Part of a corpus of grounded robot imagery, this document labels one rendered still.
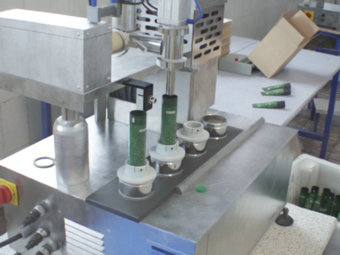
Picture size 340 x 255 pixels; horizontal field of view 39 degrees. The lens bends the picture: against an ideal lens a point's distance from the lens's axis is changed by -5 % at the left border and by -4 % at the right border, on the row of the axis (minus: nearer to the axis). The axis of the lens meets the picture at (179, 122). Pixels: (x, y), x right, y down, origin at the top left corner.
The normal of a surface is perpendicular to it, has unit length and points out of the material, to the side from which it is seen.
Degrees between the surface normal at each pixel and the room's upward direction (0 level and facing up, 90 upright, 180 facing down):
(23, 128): 90
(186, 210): 0
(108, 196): 0
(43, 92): 90
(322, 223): 0
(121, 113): 90
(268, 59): 90
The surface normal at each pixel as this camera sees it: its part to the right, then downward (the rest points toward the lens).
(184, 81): -0.49, 0.31
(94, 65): 0.87, 0.23
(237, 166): 0.05, -0.92
